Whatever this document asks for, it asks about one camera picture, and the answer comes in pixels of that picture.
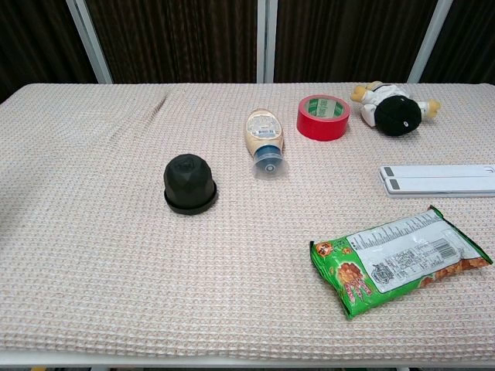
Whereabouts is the beige waffle tablecloth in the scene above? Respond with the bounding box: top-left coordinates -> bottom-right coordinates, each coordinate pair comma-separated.
0,82 -> 495,360

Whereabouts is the green snack bag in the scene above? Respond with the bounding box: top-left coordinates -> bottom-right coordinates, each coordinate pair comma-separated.
309,205 -> 494,321

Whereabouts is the beige sauce squeeze bottle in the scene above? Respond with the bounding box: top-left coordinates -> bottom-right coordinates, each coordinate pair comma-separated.
243,108 -> 289,179

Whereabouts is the white table frame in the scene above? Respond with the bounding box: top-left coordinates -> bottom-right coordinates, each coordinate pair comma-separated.
0,349 -> 495,371

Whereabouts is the white flat rectangular device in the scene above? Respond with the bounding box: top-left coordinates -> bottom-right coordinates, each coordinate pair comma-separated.
378,164 -> 495,199

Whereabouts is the red tape roll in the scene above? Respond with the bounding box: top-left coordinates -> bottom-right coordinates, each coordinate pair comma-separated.
296,94 -> 351,142

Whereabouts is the black round dice tray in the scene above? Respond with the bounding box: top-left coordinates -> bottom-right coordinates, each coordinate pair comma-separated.
163,180 -> 218,216

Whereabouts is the black-haired plush doll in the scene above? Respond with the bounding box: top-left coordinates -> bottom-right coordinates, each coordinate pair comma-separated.
350,80 -> 442,138

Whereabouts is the black dice cup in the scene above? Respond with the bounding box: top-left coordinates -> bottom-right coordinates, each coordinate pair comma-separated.
163,153 -> 213,206

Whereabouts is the dark brown curtain panel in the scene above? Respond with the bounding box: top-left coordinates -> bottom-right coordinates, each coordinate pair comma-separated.
0,0 -> 98,104
420,0 -> 495,86
84,0 -> 259,85
273,0 -> 440,84

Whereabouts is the white aluminium frame post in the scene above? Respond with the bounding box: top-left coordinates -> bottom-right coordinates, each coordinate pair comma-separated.
65,0 -> 114,85
407,0 -> 454,84
256,0 -> 279,84

